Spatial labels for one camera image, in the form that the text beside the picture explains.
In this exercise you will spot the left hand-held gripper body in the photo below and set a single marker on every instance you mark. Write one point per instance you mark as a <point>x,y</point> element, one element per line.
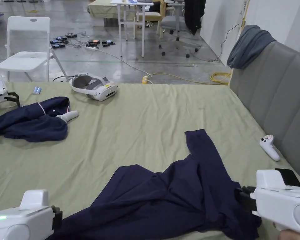
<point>27,220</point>

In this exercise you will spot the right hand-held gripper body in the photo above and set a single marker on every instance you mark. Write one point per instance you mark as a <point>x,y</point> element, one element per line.
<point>277,202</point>

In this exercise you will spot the dark blue shirt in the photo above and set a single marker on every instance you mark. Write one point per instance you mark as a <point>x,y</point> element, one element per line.
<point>165,200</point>

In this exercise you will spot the person's right hand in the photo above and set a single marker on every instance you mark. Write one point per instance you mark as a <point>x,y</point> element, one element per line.
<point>297,235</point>

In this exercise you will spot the white hand controller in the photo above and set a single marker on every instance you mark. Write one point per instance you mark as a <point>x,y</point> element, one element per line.
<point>268,147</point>
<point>70,115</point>

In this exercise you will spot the dark blue garment white piping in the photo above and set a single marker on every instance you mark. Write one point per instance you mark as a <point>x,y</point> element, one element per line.
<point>27,122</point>

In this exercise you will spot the grey padded headboard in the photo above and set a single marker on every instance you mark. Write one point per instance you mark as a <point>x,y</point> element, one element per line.
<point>277,100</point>

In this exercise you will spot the white headset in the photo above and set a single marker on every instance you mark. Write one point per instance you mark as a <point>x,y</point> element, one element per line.
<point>97,87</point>

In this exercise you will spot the bed with pale green sheet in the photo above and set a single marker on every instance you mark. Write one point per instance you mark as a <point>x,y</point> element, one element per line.
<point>140,115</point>

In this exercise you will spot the grey cloth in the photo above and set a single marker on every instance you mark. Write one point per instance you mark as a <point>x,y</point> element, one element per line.
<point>250,47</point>

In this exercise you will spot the white power strip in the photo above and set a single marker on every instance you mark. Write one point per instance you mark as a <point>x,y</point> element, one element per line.
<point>90,48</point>

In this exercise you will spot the group of black chargers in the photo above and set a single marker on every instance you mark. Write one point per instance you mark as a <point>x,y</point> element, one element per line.
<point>95,42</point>

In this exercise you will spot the dark hanging garment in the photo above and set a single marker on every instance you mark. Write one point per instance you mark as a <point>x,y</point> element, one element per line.
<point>193,15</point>

